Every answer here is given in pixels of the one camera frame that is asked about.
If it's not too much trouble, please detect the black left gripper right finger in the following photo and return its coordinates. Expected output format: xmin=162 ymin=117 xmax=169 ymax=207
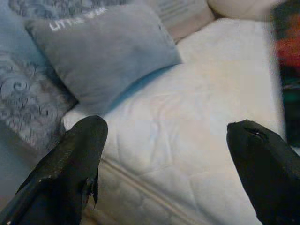
xmin=226 ymin=120 xmax=300 ymax=225

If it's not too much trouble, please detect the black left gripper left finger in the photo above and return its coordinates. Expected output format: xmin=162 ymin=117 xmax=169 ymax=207
xmin=0 ymin=115 xmax=109 ymax=225

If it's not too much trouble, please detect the dark book with red cover art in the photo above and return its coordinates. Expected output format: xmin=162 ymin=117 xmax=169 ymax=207
xmin=269 ymin=0 xmax=300 ymax=149

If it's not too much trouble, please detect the grey plush pillow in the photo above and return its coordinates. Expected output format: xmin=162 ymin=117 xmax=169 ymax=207
xmin=24 ymin=3 xmax=183 ymax=116

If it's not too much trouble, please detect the blue grey patterned pillow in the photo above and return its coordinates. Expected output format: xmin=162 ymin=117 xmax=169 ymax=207
xmin=0 ymin=0 xmax=108 ymax=151

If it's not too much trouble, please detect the white quilted mattress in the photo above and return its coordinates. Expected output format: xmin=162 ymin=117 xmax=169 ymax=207
xmin=61 ymin=17 xmax=288 ymax=225

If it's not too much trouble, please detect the white printed headboard label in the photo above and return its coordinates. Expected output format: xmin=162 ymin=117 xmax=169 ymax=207
xmin=154 ymin=0 xmax=197 ymax=23

